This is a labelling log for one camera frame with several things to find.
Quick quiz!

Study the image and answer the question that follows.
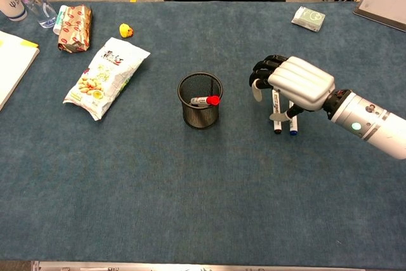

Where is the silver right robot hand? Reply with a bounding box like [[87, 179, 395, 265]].
[[249, 54, 336, 123]]

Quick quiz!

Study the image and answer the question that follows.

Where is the blue marker pen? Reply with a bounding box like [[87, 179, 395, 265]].
[[287, 100, 299, 136]]

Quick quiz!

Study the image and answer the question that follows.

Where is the black marker pen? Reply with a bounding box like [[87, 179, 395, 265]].
[[272, 89, 284, 135]]

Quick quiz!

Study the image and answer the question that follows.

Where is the red marker pen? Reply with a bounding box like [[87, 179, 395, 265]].
[[190, 94, 221, 107]]

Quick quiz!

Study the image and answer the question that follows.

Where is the black round cup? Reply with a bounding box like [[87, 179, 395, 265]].
[[176, 72, 224, 130]]

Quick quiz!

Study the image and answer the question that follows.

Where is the grey-green tissue pack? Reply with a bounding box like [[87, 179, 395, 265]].
[[291, 6, 327, 33]]

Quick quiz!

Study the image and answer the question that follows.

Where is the blue felt table mat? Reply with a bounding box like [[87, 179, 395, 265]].
[[0, 0, 406, 270]]

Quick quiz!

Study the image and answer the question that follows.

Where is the yellow rubber duck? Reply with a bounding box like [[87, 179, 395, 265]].
[[119, 23, 134, 39]]

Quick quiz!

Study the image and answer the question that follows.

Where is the white peanut snack bag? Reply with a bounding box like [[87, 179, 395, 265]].
[[62, 36, 151, 122]]

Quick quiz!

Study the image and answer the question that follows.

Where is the golden foil snack pack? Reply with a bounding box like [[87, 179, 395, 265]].
[[57, 4, 93, 53]]

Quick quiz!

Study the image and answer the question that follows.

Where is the white glue stick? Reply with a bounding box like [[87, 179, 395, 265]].
[[52, 4, 68, 36]]

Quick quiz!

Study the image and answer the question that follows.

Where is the white paper notepad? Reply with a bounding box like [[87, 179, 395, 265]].
[[0, 30, 41, 112]]

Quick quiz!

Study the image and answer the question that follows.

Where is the white paper cup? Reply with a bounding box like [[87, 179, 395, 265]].
[[0, 0, 28, 22]]

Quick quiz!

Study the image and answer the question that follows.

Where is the aluminium table edge rail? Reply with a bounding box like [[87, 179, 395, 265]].
[[31, 260, 375, 271]]

